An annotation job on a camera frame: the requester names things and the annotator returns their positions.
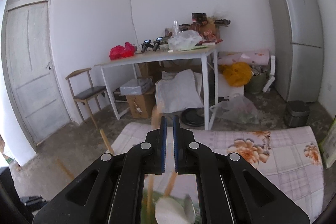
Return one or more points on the clear plastic bottle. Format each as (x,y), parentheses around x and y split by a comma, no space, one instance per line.
(175,28)

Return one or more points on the yellow plastic bag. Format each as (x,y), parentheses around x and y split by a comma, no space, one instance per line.
(236,74)

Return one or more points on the green bag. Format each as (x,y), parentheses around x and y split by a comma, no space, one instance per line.
(257,83)

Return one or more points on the black hand-held device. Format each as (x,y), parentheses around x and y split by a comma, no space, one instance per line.
(147,45)
(158,43)

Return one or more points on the white plastic bag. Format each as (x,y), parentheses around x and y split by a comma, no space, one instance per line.
(183,41)

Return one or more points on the white woven sack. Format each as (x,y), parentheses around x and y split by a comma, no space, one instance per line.
(178,92)

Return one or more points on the white and yellow rice bag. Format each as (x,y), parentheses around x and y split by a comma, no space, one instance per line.
(330,145)

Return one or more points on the brown cardboard box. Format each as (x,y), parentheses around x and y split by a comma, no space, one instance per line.
(140,106)

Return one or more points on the clear plastic bag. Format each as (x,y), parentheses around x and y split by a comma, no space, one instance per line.
(236,109)

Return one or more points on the pink floral box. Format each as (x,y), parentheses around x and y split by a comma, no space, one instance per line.
(244,56)

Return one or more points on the silver flat box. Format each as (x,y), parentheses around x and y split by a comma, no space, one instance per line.
(136,86)

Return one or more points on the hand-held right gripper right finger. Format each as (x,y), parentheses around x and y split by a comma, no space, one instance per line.
(176,145)

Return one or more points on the white board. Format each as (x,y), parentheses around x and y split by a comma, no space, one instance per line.
(270,74)

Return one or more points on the black round pan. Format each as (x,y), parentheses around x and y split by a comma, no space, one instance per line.
(193,117)

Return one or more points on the dark gift box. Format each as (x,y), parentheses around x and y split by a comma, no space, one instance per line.
(199,18)

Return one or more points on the white desk with wooden top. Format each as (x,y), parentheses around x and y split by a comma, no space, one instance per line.
(162,54)

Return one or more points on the floral checked tablecloth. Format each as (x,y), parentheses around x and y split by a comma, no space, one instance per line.
(262,169)

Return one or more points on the cardboard box with snacks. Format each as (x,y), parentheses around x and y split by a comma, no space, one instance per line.
(210,31)

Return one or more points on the silver refrigerator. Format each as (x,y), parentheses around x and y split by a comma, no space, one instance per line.
(296,37)

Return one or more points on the large metal spoon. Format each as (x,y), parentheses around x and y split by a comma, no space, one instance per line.
(189,208)

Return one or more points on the grey trash can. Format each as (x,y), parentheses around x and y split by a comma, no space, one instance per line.
(296,113)

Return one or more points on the bundle of wooden chopsticks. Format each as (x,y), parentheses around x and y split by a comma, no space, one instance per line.
(106,141)

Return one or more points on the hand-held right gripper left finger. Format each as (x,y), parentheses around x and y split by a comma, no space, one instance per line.
(164,145)

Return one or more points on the white panelled door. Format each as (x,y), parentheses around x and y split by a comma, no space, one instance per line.
(29,69)

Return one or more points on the wooden chair with dark seat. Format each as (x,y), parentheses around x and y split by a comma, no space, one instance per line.
(89,91)

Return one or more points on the red plastic bag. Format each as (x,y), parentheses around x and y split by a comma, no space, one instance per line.
(120,52)

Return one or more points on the white rice scoop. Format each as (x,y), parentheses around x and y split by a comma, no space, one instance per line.
(170,211)

